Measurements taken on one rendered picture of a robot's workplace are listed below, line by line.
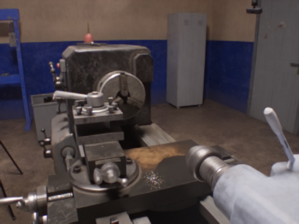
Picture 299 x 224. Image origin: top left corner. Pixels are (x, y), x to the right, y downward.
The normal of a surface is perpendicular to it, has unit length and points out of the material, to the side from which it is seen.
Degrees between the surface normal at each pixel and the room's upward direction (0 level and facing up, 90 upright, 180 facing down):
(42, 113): 90
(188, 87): 90
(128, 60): 90
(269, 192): 0
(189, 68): 90
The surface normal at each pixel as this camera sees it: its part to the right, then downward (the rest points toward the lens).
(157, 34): 0.36, 0.27
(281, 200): 0.00, -0.96
